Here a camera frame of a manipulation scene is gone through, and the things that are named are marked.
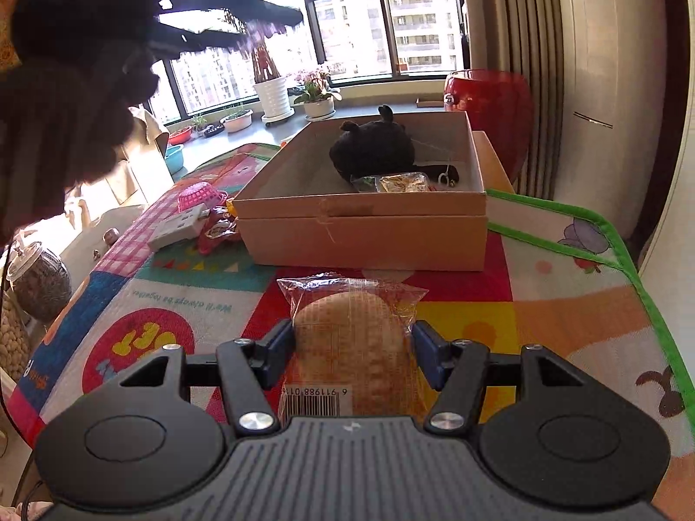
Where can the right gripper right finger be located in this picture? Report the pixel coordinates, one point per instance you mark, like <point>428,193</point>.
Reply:
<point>456,371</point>

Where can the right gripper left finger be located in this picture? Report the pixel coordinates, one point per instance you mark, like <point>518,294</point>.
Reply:
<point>247,370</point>

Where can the packaged bread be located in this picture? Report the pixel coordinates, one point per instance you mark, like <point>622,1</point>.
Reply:
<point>354,354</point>

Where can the colourful play mat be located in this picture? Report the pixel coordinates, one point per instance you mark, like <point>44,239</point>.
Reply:
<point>553,274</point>

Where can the red plastic basin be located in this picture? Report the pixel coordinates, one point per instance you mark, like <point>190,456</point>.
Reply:
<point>181,136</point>

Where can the red snack bag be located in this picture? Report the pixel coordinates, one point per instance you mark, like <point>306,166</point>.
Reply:
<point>220,227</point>

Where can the blue plastic basin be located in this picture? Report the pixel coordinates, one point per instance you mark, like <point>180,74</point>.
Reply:
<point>174,158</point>

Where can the white electronic device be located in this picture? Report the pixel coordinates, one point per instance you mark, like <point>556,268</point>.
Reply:
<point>182,226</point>

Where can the cardboard box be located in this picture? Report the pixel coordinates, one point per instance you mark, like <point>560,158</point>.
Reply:
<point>297,211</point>

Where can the low white planter bowl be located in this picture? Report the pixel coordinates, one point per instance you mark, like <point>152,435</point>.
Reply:
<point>237,121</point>

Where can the pink plastic basket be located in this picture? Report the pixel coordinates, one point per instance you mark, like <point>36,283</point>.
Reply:
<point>200,194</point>

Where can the small packaged snack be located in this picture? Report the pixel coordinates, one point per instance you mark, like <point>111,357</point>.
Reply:
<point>414,182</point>

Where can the tall white plant pot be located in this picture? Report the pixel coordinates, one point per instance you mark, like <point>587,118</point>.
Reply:
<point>274,99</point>

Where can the glass jar with lid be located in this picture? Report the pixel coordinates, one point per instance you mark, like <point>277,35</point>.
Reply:
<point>41,282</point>

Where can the black plush toy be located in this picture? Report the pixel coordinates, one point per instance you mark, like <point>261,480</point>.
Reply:
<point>380,148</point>

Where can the pink flower pot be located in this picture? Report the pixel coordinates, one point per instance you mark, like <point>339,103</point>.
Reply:
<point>316,94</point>

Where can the white cabinet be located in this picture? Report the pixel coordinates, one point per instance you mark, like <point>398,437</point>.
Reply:
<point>615,63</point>

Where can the beige curtain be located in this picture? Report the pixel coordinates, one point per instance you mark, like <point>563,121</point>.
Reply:
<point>526,37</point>

